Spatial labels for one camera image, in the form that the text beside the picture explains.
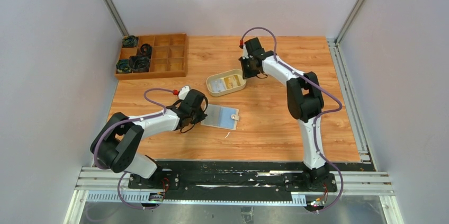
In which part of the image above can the beige plastic tray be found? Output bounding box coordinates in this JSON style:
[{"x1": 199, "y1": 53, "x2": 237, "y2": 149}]
[{"x1": 206, "y1": 69, "x2": 246, "y2": 97}]

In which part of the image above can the aluminium rail frame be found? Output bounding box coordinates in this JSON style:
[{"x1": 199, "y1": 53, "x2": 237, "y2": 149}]
[{"x1": 64, "y1": 167, "x2": 403, "y2": 223}]

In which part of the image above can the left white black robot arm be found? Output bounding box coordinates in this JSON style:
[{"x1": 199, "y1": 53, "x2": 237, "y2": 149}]
[{"x1": 90, "y1": 86, "x2": 209, "y2": 189}]

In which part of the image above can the black coiled cable small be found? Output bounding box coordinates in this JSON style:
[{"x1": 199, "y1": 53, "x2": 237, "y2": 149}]
[{"x1": 139, "y1": 43, "x2": 152, "y2": 58}]

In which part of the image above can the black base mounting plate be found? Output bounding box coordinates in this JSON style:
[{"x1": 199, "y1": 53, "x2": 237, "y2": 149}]
[{"x1": 121, "y1": 160, "x2": 374, "y2": 202}]

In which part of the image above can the wooden compartment tray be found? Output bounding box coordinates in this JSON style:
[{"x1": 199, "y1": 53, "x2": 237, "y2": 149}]
[{"x1": 114, "y1": 33, "x2": 188, "y2": 80}]

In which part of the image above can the black coiled cable top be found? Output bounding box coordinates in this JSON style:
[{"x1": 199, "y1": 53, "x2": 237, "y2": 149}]
[{"x1": 122, "y1": 35, "x2": 139, "y2": 49}]

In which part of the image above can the white card in tray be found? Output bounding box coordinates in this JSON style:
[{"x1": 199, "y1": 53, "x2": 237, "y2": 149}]
[{"x1": 210, "y1": 78, "x2": 227, "y2": 94}]

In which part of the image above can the yellow card in tray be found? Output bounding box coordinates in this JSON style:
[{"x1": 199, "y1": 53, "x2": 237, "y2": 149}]
[{"x1": 223, "y1": 74, "x2": 243, "y2": 89}]

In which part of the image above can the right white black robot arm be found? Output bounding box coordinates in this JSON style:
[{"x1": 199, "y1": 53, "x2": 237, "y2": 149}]
[{"x1": 239, "y1": 38, "x2": 329, "y2": 191}]

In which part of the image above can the black coiled cable large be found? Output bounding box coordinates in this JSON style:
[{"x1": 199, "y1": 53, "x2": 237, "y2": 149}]
[{"x1": 128, "y1": 56, "x2": 150, "y2": 73}]

